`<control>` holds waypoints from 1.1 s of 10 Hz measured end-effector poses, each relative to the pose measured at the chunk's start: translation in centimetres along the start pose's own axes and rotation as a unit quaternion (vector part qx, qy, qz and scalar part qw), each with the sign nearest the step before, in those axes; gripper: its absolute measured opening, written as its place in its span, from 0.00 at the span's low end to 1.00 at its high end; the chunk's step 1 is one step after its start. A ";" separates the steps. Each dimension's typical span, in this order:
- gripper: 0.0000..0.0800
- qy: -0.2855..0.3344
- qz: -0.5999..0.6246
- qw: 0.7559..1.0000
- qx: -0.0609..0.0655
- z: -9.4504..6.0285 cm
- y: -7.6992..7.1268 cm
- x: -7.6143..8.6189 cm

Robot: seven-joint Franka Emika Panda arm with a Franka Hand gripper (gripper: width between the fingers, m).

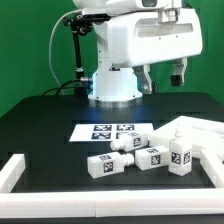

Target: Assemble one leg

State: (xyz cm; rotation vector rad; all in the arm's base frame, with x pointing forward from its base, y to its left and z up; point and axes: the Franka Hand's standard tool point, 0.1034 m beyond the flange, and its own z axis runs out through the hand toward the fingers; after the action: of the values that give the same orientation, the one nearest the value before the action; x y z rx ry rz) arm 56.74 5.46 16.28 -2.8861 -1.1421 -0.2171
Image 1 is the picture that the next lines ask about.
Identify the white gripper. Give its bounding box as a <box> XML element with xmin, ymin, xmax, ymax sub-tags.
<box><xmin>107</xmin><ymin>9</ymin><xmax>203</xmax><ymax>95</ymax></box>

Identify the white square tabletop part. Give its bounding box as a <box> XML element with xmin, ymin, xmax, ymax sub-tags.
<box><xmin>149</xmin><ymin>116</ymin><xmax>224</xmax><ymax>161</ymax></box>

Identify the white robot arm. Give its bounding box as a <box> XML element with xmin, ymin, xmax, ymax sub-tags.
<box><xmin>73</xmin><ymin>0</ymin><xmax>203</xmax><ymax>108</ymax></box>

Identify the paper sheet with tags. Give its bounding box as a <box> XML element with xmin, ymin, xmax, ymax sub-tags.
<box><xmin>70</xmin><ymin>123</ymin><xmax>154</xmax><ymax>142</ymax></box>

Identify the white front fence bar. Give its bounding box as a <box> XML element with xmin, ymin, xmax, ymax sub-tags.
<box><xmin>0</xmin><ymin>188</ymin><xmax>224</xmax><ymax>218</ymax></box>

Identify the white left fence bar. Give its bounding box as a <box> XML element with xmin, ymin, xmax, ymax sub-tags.
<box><xmin>0</xmin><ymin>154</ymin><xmax>26</xmax><ymax>194</ymax></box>

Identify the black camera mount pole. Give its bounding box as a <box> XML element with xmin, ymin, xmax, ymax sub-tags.
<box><xmin>63</xmin><ymin>14</ymin><xmax>92</xmax><ymax>97</ymax></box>

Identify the grey cable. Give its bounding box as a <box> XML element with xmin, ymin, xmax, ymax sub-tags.
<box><xmin>48</xmin><ymin>9</ymin><xmax>83</xmax><ymax>87</ymax></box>

